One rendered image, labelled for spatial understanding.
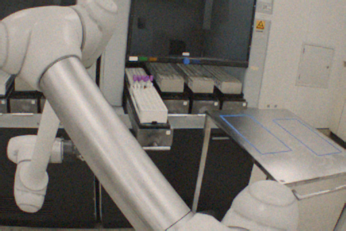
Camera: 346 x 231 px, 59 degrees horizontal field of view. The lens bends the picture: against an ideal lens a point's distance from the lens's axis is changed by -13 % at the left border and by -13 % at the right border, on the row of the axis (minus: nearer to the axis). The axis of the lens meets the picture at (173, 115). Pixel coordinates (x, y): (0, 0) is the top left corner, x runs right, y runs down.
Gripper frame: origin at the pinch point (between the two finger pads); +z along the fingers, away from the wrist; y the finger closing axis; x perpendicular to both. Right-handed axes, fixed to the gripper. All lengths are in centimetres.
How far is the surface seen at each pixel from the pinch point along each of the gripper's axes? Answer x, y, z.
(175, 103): -5.0, 36.8, 29.4
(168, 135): -3.7, 5.6, 19.3
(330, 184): 74, 67, 179
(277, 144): -8, -12, 56
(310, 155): -8, -22, 66
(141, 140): -1.5, 5.5, 9.3
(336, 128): 58, 144, 243
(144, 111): -11.6, 9.0, 10.1
